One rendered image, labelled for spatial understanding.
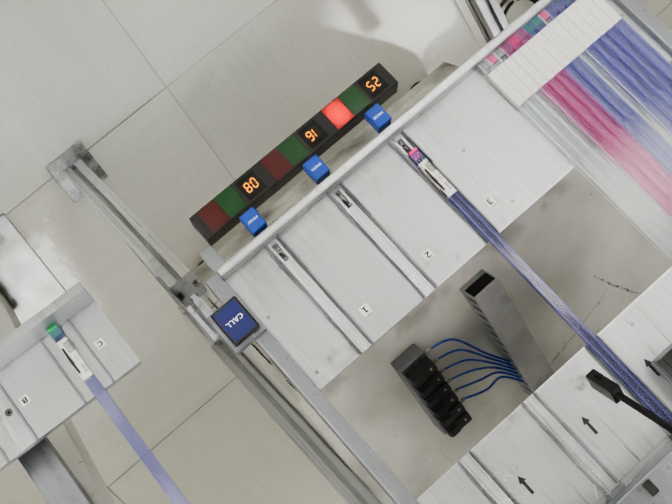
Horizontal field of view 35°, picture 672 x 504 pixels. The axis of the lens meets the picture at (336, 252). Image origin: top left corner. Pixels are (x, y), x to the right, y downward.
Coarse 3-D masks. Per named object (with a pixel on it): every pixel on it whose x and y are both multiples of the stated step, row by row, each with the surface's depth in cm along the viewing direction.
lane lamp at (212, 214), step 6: (210, 204) 144; (216, 204) 144; (204, 210) 143; (210, 210) 143; (216, 210) 143; (222, 210) 143; (204, 216) 143; (210, 216) 143; (216, 216) 143; (222, 216) 143; (228, 216) 143; (210, 222) 143; (216, 222) 143; (222, 222) 143; (210, 228) 143; (216, 228) 143
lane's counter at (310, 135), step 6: (312, 120) 146; (306, 126) 146; (312, 126) 146; (318, 126) 146; (300, 132) 146; (306, 132) 146; (312, 132) 146; (318, 132) 146; (324, 132) 146; (306, 138) 146; (312, 138) 146; (318, 138) 146; (324, 138) 146; (312, 144) 146
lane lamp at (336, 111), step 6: (336, 102) 147; (324, 108) 147; (330, 108) 147; (336, 108) 147; (342, 108) 147; (330, 114) 147; (336, 114) 147; (342, 114) 147; (348, 114) 147; (330, 120) 146; (336, 120) 146; (342, 120) 146; (348, 120) 146; (336, 126) 146
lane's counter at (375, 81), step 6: (372, 72) 148; (366, 78) 148; (372, 78) 148; (378, 78) 148; (360, 84) 148; (366, 84) 148; (372, 84) 148; (378, 84) 148; (384, 84) 148; (366, 90) 147; (372, 90) 147; (378, 90) 147; (372, 96) 147
